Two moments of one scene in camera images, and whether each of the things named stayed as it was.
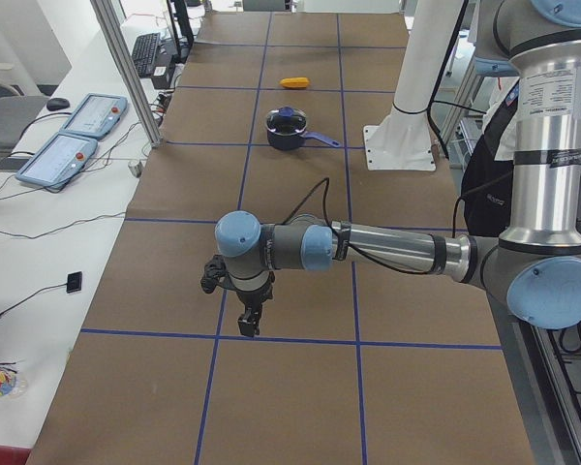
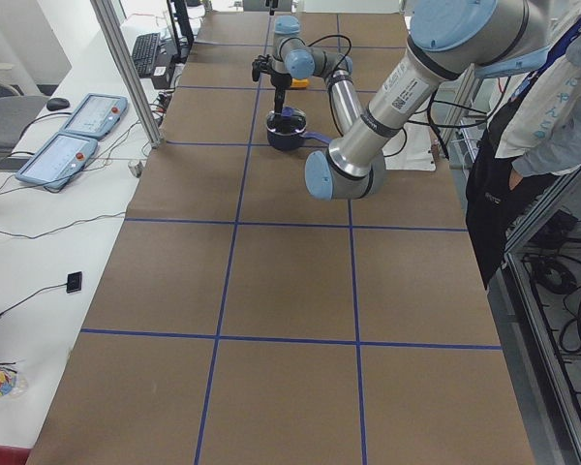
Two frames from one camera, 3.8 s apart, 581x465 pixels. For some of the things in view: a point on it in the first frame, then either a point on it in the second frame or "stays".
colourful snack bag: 1,382 stays
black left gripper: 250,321 to 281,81
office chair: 5,114 stays
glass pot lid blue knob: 286,120 stays
